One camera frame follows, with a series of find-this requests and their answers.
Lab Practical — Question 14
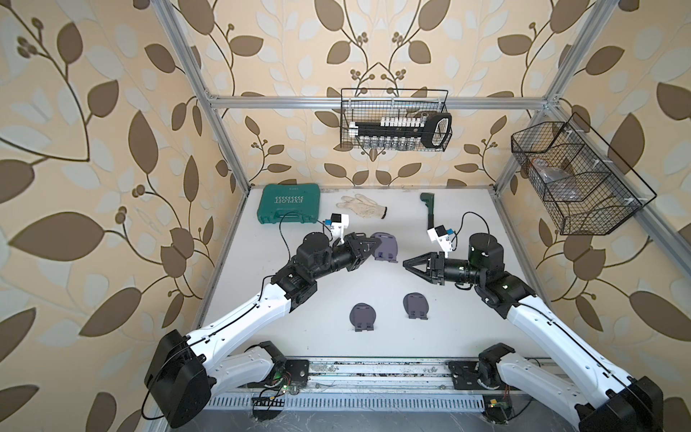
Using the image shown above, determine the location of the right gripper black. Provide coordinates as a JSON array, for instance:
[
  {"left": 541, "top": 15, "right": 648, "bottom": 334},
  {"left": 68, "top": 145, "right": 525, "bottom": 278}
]
[{"left": 404, "top": 251, "right": 485, "bottom": 286}]

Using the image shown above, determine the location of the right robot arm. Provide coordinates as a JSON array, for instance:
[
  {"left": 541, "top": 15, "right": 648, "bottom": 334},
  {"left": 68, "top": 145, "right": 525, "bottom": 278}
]
[{"left": 403, "top": 233, "right": 664, "bottom": 431}]

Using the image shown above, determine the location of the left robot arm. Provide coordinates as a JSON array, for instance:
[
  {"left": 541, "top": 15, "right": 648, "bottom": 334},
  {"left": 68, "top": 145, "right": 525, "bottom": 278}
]
[{"left": 144, "top": 232, "right": 381, "bottom": 428}]

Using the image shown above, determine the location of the white work glove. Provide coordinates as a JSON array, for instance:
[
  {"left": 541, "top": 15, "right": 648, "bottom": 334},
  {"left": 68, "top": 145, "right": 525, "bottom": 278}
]
[{"left": 337, "top": 194, "right": 388, "bottom": 220}]

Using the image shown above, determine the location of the green black hand tool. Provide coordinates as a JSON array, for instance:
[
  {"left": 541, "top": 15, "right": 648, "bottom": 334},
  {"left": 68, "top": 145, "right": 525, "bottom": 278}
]
[{"left": 420, "top": 193, "right": 435, "bottom": 230}]

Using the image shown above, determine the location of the green plastic tool case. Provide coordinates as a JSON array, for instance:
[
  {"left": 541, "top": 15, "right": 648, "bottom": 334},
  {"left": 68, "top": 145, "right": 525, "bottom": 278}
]
[{"left": 257, "top": 184, "right": 320, "bottom": 224}]

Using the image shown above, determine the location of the socket set in basket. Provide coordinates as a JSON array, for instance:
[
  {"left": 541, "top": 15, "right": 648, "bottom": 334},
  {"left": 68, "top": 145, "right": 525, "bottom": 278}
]
[{"left": 345, "top": 113, "right": 453, "bottom": 152}]

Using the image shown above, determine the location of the plastic bag in basket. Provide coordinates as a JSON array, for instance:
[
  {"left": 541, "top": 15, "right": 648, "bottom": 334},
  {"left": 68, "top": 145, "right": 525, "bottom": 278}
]
[{"left": 533, "top": 158, "right": 581, "bottom": 202}]

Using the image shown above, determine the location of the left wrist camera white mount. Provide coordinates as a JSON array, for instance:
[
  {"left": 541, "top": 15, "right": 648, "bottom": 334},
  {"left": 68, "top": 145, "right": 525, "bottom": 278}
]
[{"left": 324, "top": 213, "right": 349, "bottom": 245}]

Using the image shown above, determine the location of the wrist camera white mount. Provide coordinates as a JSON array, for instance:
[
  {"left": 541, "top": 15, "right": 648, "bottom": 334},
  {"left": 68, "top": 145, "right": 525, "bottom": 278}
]
[
  {"left": 324, "top": 213, "right": 349, "bottom": 245},
  {"left": 428, "top": 225, "right": 453, "bottom": 257}
]

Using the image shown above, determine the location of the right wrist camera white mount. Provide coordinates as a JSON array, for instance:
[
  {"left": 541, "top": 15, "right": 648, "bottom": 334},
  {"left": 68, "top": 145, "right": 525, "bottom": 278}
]
[{"left": 428, "top": 225, "right": 453, "bottom": 257}]

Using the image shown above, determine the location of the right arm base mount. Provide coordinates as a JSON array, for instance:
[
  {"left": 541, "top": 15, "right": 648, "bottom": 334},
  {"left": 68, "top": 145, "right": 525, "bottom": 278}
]
[{"left": 446, "top": 359, "right": 519, "bottom": 392}]

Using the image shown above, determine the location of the black wire basket centre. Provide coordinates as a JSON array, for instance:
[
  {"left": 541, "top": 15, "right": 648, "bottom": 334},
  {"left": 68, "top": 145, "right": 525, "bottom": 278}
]
[{"left": 339, "top": 87, "right": 453, "bottom": 152}]

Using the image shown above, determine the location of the black wire basket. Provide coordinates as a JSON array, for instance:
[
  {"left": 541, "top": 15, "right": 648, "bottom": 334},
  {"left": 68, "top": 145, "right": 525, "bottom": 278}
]
[
  {"left": 339, "top": 87, "right": 453, "bottom": 152},
  {"left": 510, "top": 113, "right": 657, "bottom": 236}
]

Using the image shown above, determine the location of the aluminium front rail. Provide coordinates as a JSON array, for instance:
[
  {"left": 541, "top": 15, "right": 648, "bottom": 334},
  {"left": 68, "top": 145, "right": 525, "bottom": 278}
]
[{"left": 209, "top": 355, "right": 606, "bottom": 396}]

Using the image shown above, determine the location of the black wire basket right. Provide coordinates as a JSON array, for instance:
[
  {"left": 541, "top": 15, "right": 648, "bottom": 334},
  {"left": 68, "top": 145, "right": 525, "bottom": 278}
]
[{"left": 510, "top": 113, "right": 657, "bottom": 236}]

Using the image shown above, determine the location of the aluminium frame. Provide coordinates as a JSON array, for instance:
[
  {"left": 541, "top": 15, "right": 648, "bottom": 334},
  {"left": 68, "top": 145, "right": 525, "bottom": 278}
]
[{"left": 150, "top": 0, "right": 691, "bottom": 260}]

